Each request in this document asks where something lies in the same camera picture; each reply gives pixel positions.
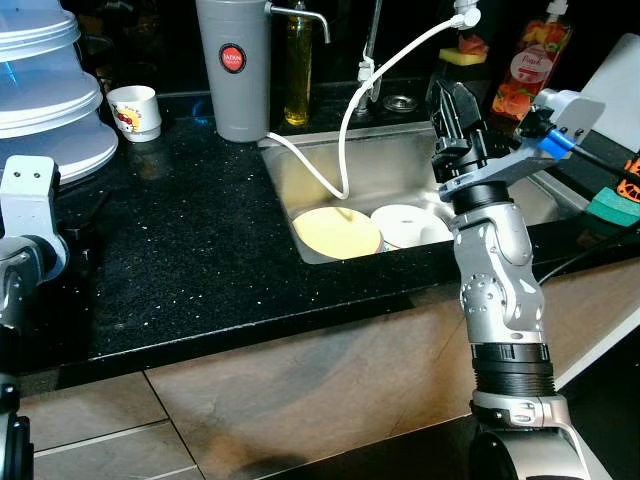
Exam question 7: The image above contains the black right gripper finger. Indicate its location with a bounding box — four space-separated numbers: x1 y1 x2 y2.
455 82 484 136
428 80 459 141

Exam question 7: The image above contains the round metal hole cover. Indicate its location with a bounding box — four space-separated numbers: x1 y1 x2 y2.
384 94 417 114

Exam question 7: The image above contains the yellow sponge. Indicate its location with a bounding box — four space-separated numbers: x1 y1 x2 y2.
440 48 488 69

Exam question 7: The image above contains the stainless steel sink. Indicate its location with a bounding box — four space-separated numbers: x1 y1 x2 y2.
258 118 596 266

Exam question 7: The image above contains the red scrubber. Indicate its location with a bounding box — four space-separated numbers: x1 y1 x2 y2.
458 33 489 56

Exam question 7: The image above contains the orange dish soap bottle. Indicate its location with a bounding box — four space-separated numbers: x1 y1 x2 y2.
490 0 574 126

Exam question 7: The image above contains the white bowl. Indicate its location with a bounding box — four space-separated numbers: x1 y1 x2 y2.
370 204 454 251

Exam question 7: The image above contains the white tape strip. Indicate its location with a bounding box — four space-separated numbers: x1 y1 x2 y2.
357 58 378 89

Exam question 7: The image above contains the white faucet diverter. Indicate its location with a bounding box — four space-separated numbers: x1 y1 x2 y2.
452 0 483 29

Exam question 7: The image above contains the chrome faucet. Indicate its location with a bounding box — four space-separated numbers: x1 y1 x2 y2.
358 0 387 103

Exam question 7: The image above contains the pale yellow speckled plate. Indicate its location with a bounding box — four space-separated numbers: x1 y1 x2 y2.
292 205 384 261

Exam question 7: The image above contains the white cutting board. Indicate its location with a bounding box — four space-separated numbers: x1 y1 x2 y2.
578 33 640 153

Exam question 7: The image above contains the yellow oil bottle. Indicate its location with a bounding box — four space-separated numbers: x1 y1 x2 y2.
283 0 314 128

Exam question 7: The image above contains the green sponge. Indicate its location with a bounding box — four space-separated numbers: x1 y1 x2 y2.
585 185 640 229

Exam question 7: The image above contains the orange handheld fan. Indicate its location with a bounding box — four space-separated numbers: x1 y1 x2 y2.
614 155 640 206

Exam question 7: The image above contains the grey water filter canister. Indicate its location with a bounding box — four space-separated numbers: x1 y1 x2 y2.
195 0 332 143

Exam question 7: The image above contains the brown cabinet front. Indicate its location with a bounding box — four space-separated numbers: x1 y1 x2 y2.
20 265 640 479

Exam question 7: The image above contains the white paper cup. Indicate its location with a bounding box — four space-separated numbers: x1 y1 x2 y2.
106 85 163 143

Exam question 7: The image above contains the blue cable connector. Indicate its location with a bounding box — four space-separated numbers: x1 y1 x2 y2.
535 128 573 161

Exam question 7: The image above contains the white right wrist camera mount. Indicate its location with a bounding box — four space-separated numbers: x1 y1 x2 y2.
437 88 607 211

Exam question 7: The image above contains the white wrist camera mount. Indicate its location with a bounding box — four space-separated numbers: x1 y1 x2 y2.
437 88 607 211
0 155 63 241

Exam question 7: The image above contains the white water hose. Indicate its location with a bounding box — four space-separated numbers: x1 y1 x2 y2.
265 12 466 201

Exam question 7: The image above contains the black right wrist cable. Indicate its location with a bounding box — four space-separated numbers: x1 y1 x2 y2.
565 145 640 291

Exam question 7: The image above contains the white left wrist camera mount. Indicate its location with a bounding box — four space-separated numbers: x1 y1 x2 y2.
0 155 63 241

